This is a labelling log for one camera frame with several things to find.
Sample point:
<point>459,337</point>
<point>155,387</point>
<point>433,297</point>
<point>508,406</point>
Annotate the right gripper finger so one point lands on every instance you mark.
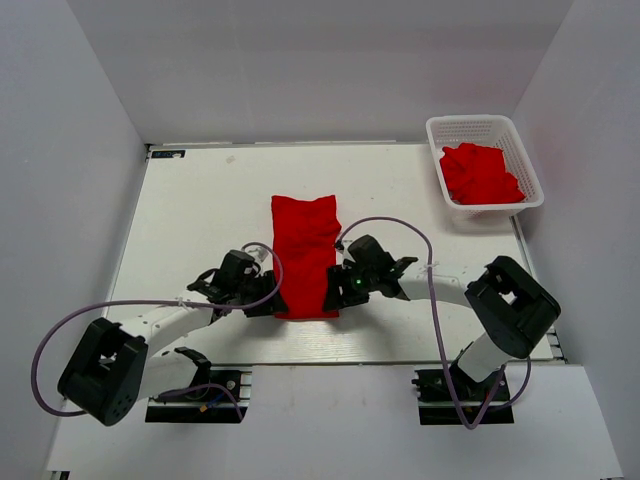
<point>335,275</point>
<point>333,301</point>

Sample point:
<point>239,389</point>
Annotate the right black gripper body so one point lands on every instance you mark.
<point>359,284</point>

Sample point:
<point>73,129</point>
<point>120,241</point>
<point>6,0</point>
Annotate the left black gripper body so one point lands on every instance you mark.
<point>251,291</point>

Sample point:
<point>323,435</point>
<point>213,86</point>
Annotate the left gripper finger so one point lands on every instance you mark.
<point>272,307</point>
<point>269,286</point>

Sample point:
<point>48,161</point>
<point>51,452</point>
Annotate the red t shirt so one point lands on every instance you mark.
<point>304,234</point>

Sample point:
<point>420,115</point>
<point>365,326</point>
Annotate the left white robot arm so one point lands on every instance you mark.
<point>116,364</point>

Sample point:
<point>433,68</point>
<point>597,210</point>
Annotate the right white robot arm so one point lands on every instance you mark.
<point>514,310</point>

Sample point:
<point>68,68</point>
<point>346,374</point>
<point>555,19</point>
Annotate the red shirts in basket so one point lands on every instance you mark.
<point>477,175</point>

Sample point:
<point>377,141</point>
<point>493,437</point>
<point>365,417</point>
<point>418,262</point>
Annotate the white plastic basket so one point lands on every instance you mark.
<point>490,131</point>

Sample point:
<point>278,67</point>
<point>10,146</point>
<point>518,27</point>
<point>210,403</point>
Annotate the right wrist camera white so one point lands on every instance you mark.
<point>342,249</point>

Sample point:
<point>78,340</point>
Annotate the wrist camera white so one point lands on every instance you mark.
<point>342,249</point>
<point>257,252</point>

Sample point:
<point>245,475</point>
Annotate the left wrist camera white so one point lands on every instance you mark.
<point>257,252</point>

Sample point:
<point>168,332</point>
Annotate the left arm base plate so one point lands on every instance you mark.
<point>208,406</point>

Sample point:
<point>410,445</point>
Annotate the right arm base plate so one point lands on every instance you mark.
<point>436,407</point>

